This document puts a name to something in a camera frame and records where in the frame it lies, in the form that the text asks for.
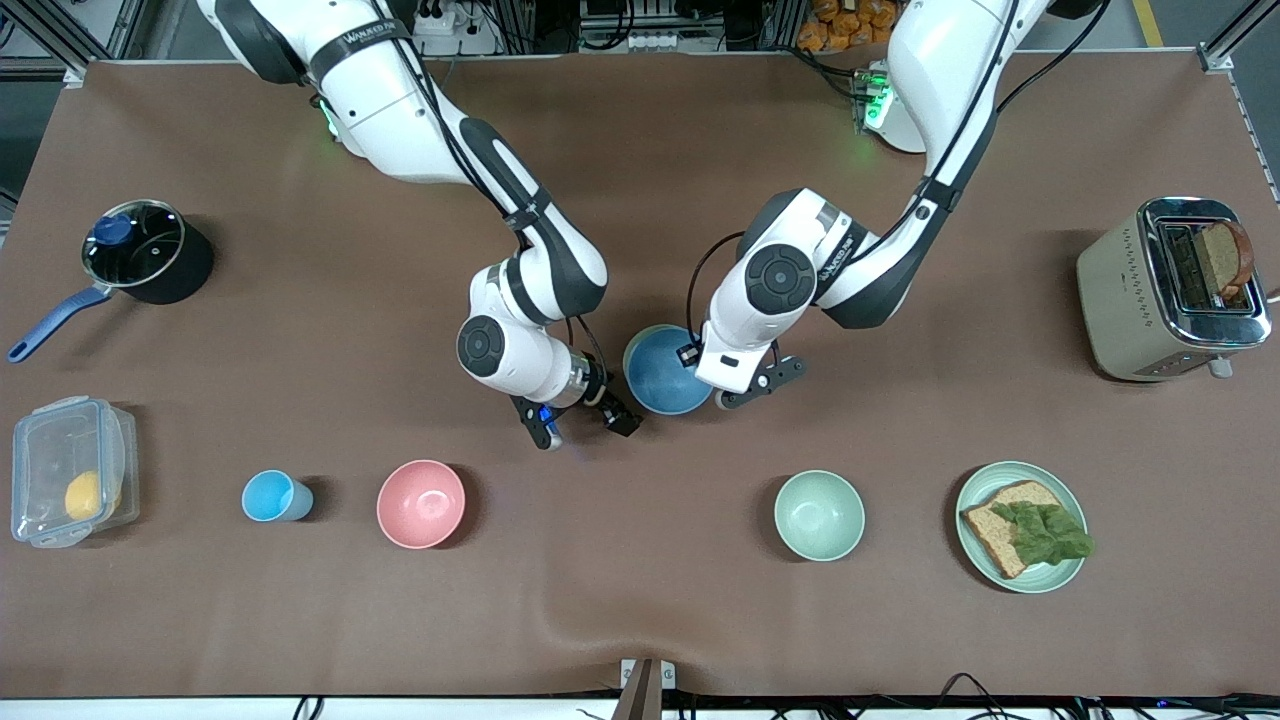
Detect blue bowl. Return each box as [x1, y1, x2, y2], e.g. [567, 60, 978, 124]
[622, 325, 714, 416]

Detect light green bowl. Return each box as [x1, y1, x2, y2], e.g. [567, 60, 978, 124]
[773, 470, 866, 562]

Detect pink bowl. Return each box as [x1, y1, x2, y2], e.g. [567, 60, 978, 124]
[376, 459, 467, 550]

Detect white power strip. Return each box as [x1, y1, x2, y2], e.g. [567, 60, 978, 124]
[620, 30, 723, 53]
[395, 0, 486, 56]

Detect blue plastic cup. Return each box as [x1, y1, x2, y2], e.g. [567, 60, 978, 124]
[241, 470, 314, 523]

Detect brown bread slice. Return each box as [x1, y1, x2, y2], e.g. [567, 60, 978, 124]
[960, 480, 1066, 580]

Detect orange snack packets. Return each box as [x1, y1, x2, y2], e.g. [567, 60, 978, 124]
[797, 0, 923, 53]

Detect green lettuce leaf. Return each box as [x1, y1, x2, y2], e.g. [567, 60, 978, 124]
[990, 500, 1095, 567]

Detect light green plate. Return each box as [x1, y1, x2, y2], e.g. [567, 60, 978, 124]
[955, 461, 1089, 595]

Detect beige and chrome toaster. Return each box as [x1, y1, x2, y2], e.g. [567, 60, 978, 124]
[1076, 196, 1273, 382]

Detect glass lid with blue knob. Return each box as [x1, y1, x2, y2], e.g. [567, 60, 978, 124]
[82, 200, 187, 288]

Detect yellow lemon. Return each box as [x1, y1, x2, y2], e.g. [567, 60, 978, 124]
[65, 470, 107, 521]

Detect toast slice in toaster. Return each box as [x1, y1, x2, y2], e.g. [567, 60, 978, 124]
[1195, 220, 1255, 301]

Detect clear plastic container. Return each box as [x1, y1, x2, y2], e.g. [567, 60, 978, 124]
[10, 396, 141, 549]

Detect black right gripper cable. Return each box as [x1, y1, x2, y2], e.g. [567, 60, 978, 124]
[568, 314, 611, 383]

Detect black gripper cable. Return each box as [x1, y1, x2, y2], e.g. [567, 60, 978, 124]
[568, 314, 611, 383]
[686, 232, 747, 351]

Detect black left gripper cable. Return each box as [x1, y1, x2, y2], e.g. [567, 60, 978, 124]
[686, 232, 747, 351]

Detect metal table edge bracket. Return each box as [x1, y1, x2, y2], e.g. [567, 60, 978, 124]
[620, 658, 677, 720]

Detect black pot with blue handle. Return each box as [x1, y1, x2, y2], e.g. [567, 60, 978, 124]
[8, 200, 215, 364]

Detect aluminium frame profile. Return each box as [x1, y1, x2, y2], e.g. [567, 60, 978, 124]
[1198, 0, 1280, 73]

